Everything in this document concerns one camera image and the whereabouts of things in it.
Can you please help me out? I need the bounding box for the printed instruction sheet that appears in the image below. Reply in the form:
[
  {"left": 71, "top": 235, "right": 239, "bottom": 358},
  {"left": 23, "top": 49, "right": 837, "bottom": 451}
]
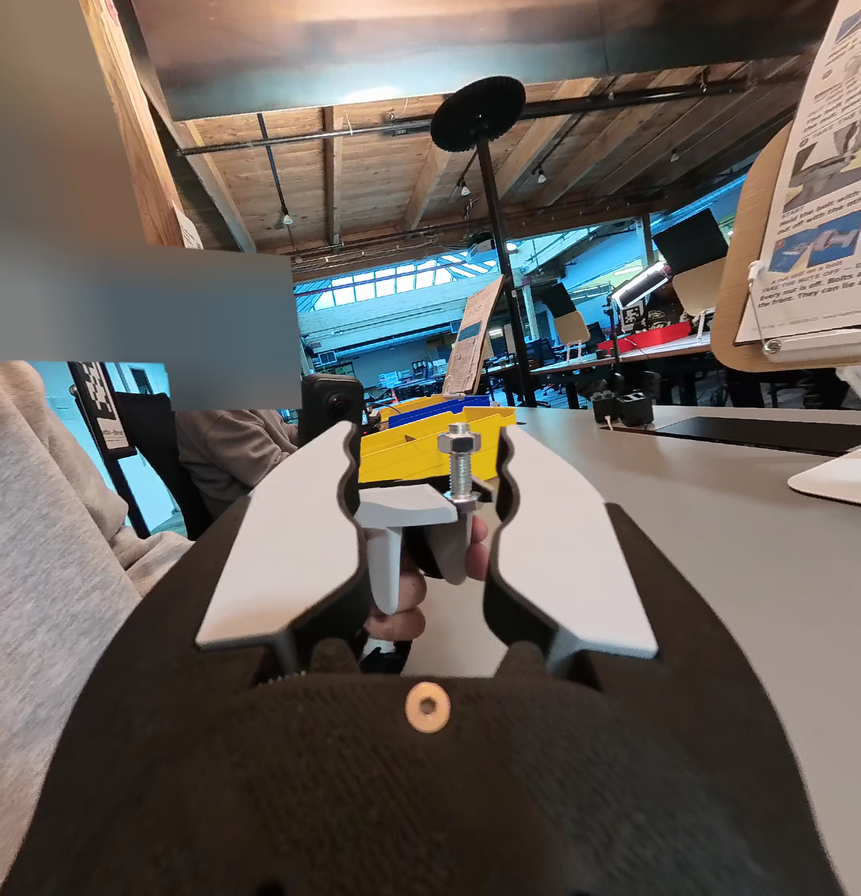
[{"left": 735, "top": 0, "right": 861, "bottom": 344}]

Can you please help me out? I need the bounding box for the blue plastic bin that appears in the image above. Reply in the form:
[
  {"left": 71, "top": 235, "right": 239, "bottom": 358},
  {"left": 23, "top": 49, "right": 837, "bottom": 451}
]
[{"left": 388, "top": 395, "right": 490, "bottom": 429}]

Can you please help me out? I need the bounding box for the black and white marker sign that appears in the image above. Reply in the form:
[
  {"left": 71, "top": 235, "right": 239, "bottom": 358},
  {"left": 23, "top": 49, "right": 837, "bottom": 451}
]
[{"left": 66, "top": 362, "right": 151, "bottom": 540}]

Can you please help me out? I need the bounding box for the person's light sweater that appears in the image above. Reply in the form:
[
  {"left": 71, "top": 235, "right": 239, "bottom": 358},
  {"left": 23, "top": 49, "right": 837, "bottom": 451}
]
[{"left": 0, "top": 360, "right": 193, "bottom": 896}]

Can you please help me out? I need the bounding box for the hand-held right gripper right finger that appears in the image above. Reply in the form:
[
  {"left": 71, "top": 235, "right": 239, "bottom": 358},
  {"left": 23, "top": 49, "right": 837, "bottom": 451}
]
[{"left": 483, "top": 424, "right": 661, "bottom": 678}]

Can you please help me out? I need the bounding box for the black flat panel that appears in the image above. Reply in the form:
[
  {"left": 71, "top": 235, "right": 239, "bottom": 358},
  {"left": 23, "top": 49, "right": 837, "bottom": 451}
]
[{"left": 652, "top": 209, "right": 729, "bottom": 275}]

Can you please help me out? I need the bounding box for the black office chair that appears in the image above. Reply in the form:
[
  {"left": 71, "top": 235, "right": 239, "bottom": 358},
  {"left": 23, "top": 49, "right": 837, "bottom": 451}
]
[{"left": 114, "top": 392, "right": 214, "bottom": 540}]

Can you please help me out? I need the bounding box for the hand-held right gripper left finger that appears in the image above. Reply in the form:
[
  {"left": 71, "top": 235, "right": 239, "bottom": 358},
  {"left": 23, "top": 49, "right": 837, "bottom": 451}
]
[{"left": 194, "top": 419, "right": 371, "bottom": 674}]

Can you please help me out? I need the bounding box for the black pole with round disc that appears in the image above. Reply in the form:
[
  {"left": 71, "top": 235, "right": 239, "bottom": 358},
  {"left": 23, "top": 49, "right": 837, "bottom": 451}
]
[{"left": 429, "top": 76, "right": 539, "bottom": 408}]

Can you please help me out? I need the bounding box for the brown document board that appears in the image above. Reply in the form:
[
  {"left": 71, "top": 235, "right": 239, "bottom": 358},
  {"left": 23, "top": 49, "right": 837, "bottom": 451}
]
[{"left": 448, "top": 274, "right": 510, "bottom": 393}]

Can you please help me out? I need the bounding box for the red plastic bin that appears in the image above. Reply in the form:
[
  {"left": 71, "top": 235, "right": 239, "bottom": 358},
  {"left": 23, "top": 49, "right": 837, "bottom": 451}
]
[{"left": 597, "top": 323, "right": 711, "bottom": 354}]

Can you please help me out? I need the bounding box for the wooden office desk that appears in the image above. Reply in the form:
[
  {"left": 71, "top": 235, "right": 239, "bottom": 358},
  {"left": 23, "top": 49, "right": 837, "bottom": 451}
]
[{"left": 532, "top": 335, "right": 718, "bottom": 410}]

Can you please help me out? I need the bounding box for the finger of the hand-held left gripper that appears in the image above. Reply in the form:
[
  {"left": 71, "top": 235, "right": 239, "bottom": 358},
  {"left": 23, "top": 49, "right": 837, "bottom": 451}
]
[
  {"left": 430, "top": 518, "right": 475, "bottom": 586},
  {"left": 355, "top": 486, "right": 461, "bottom": 615}
]

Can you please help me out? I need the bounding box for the grey desk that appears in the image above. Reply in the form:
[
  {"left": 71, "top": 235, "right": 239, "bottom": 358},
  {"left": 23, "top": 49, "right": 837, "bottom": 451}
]
[{"left": 401, "top": 405, "right": 861, "bottom": 896}]

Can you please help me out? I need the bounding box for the steel bolt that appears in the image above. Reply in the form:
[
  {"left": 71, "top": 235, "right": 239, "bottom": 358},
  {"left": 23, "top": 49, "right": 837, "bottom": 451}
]
[{"left": 444, "top": 422, "right": 482, "bottom": 508}]

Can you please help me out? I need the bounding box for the person's left forearm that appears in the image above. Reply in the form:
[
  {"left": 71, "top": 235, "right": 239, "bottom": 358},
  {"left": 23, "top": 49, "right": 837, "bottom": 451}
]
[{"left": 119, "top": 525, "right": 196, "bottom": 603}]

